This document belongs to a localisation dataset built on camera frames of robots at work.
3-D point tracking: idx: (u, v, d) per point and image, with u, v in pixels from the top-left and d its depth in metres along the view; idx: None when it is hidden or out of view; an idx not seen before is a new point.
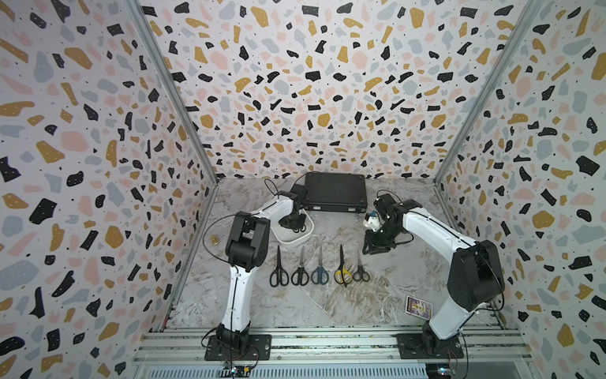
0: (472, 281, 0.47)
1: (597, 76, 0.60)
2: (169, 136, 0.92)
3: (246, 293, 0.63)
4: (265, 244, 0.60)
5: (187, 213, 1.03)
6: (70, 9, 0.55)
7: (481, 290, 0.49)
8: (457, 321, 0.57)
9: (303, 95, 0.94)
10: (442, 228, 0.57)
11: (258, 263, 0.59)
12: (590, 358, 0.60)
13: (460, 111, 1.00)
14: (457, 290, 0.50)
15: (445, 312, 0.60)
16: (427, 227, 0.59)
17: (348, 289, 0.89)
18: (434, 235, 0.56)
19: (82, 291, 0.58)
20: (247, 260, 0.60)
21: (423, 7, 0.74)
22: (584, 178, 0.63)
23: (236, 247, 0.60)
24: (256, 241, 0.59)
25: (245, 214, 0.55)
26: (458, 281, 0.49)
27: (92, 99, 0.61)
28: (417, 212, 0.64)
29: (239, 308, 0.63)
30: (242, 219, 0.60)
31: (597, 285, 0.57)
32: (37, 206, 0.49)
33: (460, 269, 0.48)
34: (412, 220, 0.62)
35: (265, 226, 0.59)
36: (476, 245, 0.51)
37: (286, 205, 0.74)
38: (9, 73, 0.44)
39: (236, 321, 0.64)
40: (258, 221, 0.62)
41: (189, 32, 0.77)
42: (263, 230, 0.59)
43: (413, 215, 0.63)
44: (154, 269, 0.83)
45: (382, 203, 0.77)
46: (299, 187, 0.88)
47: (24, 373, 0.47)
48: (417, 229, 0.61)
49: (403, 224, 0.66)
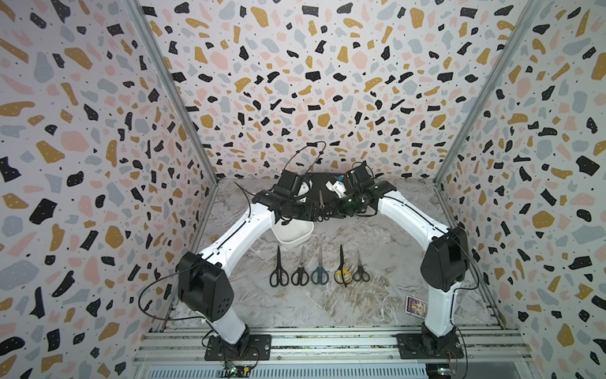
0: (446, 267, 0.51)
1: (597, 75, 0.60)
2: (169, 136, 0.92)
3: (222, 321, 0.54)
4: (223, 292, 0.45)
5: (188, 213, 1.05)
6: (70, 9, 0.55)
7: (452, 272, 0.52)
8: (443, 309, 0.59)
9: (303, 95, 0.94)
10: (417, 215, 0.58)
11: (221, 313, 0.47)
12: (590, 358, 0.60)
13: (460, 111, 1.00)
14: (428, 275, 0.56)
15: (432, 305, 0.63)
16: (402, 214, 0.59)
17: (348, 289, 0.89)
18: (409, 223, 0.58)
19: (82, 291, 0.58)
20: (203, 312, 0.46)
21: (424, 7, 0.74)
22: (584, 178, 0.63)
23: (188, 297, 0.47)
24: (207, 293, 0.44)
25: (193, 258, 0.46)
26: (430, 266, 0.54)
27: (92, 99, 0.61)
28: (392, 197, 0.64)
29: (223, 328, 0.55)
30: (188, 268, 0.44)
31: (596, 284, 0.59)
32: (37, 206, 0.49)
33: (435, 256, 0.51)
34: (389, 206, 0.62)
35: (214, 280, 0.43)
36: (450, 232, 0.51)
37: (262, 222, 0.54)
38: (9, 73, 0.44)
39: (226, 337, 0.59)
40: (209, 269, 0.47)
41: (189, 32, 0.77)
42: (214, 283, 0.42)
43: (387, 200, 0.63)
44: (154, 269, 0.83)
45: (356, 178, 0.73)
46: (289, 175, 0.63)
47: (24, 373, 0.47)
48: (393, 215, 0.62)
49: (379, 209, 0.66)
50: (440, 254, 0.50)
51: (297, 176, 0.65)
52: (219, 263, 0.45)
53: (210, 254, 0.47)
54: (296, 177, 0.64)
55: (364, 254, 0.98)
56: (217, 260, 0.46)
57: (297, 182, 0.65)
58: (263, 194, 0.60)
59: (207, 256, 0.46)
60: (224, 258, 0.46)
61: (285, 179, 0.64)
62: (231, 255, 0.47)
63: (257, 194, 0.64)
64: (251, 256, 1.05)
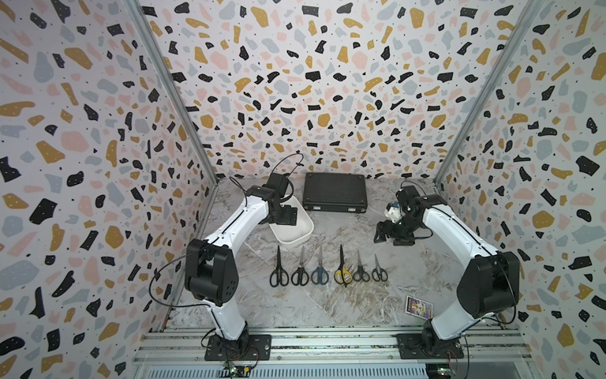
0: (485, 292, 0.46)
1: (597, 76, 0.60)
2: (169, 136, 0.92)
3: (226, 311, 0.54)
4: (232, 274, 0.49)
5: (188, 213, 1.05)
6: (70, 9, 0.55)
7: (491, 297, 0.46)
8: (460, 326, 0.56)
9: (303, 95, 0.94)
10: (464, 231, 0.54)
11: (228, 295, 0.49)
12: (590, 358, 0.60)
13: (460, 111, 1.00)
14: (466, 295, 0.49)
15: (449, 313, 0.60)
16: (447, 227, 0.56)
17: (348, 289, 0.89)
18: (454, 238, 0.54)
19: (82, 291, 0.58)
20: (212, 297, 0.48)
21: (424, 7, 0.74)
22: (584, 178, 0.63)
23: (196, 283, 0.49)
24: (216, 275, 0.47)
25: (199, 243, 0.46)
26: (468, 286, 0.48)
27: (92, 99, 0.61)
28: (441, 210, 0.61)
29: (226, 320, 0.57)
30: (196, 250, 0.47)
31: (597, 285, 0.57)
32: (37, 206, 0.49)
33: (473, 273, 0.46)
34: (434, 217, 0.60)
35: (223, 258, 0.46)
36: (496, 255, 0.48)
37: (259, 211, 0.59)
38: (9, 73, 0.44)
39: (228, 332, 0.61)
40: (217, 251, 0.49)
41: (189, 32, 0.77)
42: (223, 263, 0.46)
43: (435, 213, 0.60)
44: (154, 269, 0.83)
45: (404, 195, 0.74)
46: (277, 177, 0.71)
47: (24, 373, 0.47)
48: (439, 229, 0.59)
49: (425, 220, 0.62)
50: (480, 277, 0.45)
51: (286, 178, 0.74)
52: (226, 245, 0.49)
53: (215, 238, 0.50)
54: (283, 177, 0.73)
55: (364, 254, 0.98)
56: (224, 243, 0.49)
57: (286, 182, 0.74)
58: (255, 188, 0.65)
59: (213, 241, 0.50)
60: (230, 240, 0.50)
61: (272, 180, 0.71)
62: (236, 238, 0.51)
63: (248, 189, 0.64)
64: (251, 256, 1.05)
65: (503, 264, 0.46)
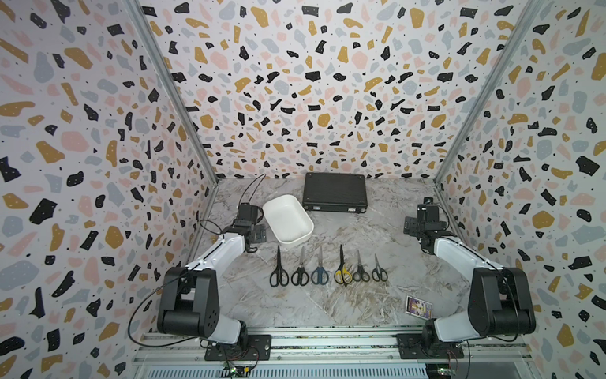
0: (491, 304, 0.45)
1: (597, 76, 0.60)
2: (169, 136, 0.92)
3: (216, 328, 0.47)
4: (212, 303, 0.45)
5: (188, 213, 1.05)
6: (70, 9, 0.55)
7: (501, 312, 0.46)
8: (461, 334, 0.56)
9: (303, 95, 0.94)
10: (470, 253, 0.57)
11: (209, 325, 0.44)
12: (590, 358, 0.60)
13: (460, 111, 1.00)
14: (476, 313, 0.47)
15: (454, 321, 0.59)
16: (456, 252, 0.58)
17: (348, 289, 0.89)
18: (461, 259, 0.56)
19: (82, 291, 0.58)
20: (193, 327, 0.43)
21: (423, 7, 0.74)
22: (584, 178, 0.63)
23: (176, 314, 0.44)
24: (199, 299, 0.44)
25: (178, 271, 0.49)
26: (477, 303, 0.47)
27: (92, 99, 0.61)
28: (449, 238, 0.66)
29: (220, 333, 0.55)
30: (176, 279, 0.45)
31: (597, 285, 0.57)
32: (37, 206, 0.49)
33: (480, 287, 0.46)
34: (440, 245, 0.64)
35: (207, 279, 0.45)
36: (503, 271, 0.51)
37: (237, 243, 0.61)
38: (9, 73, 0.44)
39: (226, 339, 0.59)
40: (199, 274, 0.47)
41: (189, 32, 0.77)
42: (207, 284, 0.44)
43: (444, 241, 0.64)
44: (154, 269, 0.83)
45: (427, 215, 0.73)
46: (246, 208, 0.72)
47: (24, 373, 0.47)
48: (449, 257, 0.61)
49: (436, 251, 0.66)
50: (484, 287, 0.46)
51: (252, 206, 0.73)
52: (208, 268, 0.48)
53: (197, 264, 0.50)
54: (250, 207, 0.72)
55: (364, 254, 0.98)
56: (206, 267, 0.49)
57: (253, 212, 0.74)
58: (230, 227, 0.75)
59: (195, 265, 0.49)
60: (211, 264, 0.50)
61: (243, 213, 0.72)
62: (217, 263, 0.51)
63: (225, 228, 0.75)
64: (251, 256, 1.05)
65: (510, 280, 0.49)
